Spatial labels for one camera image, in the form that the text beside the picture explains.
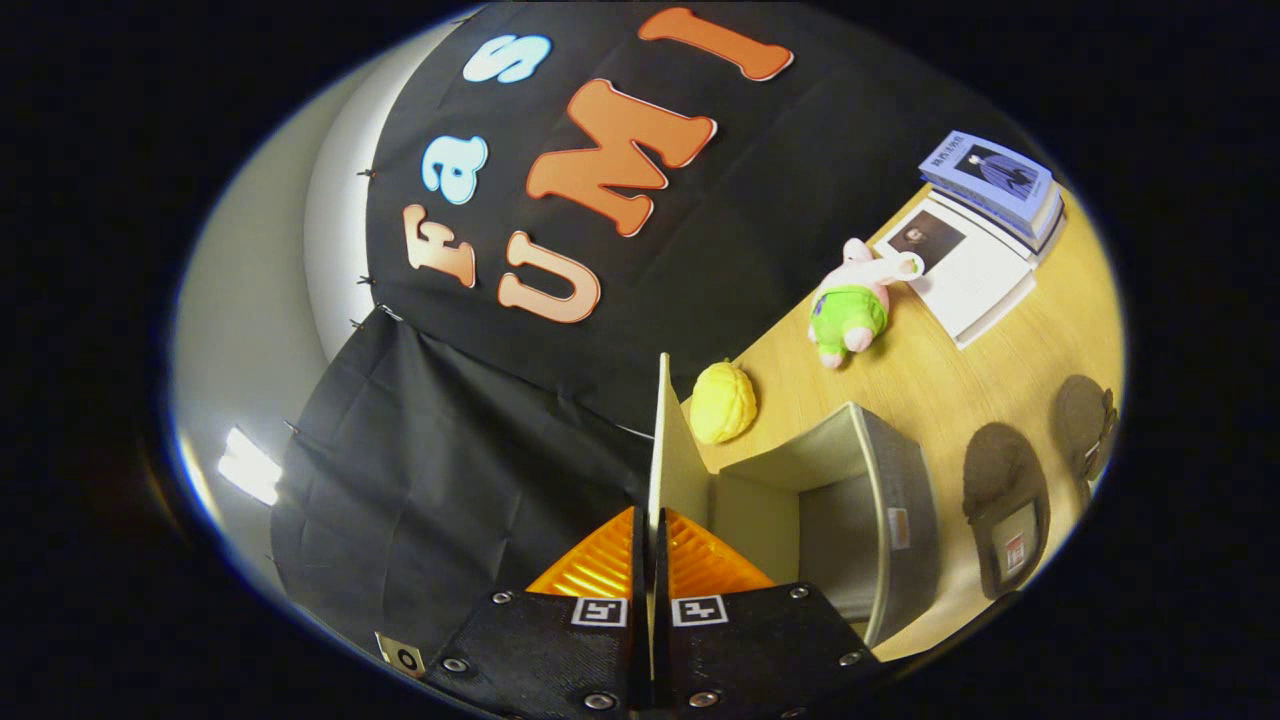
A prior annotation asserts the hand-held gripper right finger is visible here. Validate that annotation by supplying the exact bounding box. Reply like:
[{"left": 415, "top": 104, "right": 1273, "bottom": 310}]
[{"left": 655, "top": 505, "right": 886, "bottom": 719}]

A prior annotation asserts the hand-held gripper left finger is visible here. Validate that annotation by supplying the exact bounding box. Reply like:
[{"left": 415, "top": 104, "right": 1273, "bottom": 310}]
[{"left": 425, "top": 505, "right": 653, "bottom": 716}]

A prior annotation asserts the grey storage box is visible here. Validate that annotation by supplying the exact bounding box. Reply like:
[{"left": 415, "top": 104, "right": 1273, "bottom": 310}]
[{"left": 645, "top": 352, "right": 941, "bottom": 663}]

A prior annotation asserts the brown fuzzy shoe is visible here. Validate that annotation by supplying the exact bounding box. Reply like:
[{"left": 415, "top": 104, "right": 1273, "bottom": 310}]
[
  {"left": 962, "top": 422, "right": 1051, "bottom": 601},
  {"left": 1055, "top": 374, "right": 1121, "bottom": 501}
]

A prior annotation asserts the yellow knitted ball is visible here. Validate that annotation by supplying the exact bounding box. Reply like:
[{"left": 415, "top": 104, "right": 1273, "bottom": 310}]
[{"left": 690, "top": 360, "right": 759, "bottom": 446}]

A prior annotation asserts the pink plush toy green outfit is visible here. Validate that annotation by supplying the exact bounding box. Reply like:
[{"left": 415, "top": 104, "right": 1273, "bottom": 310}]
[{"left": 808, "top": 238, "right": 926, "bottom": 371}]

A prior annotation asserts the bright ceiling light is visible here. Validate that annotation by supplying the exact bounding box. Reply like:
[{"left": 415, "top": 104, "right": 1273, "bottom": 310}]
[{"left": 218, "top": 427, "right": 284, "bottom": 507}]

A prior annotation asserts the white book with portrait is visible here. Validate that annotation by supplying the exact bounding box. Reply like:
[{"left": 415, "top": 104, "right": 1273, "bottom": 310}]
[{"left": 872, "top": 195, "right": 1041, "bottom": 351}]

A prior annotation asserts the row of black cloth clips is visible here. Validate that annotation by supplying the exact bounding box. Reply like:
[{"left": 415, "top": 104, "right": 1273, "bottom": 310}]
[{"left": 283, "top": 165, "right": 386, "bottom": 436}]

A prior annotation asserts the dark-edged book under blue book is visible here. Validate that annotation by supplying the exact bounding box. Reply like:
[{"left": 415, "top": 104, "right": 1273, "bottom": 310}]
[{"left": 925, "top": 180, "right": 1069, "bottom": 266}]

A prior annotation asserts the blue cover book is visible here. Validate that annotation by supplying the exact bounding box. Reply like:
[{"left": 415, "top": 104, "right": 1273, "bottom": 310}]
[{"left": 918, "top": 130, "right": 1056, "bottom": 226}]

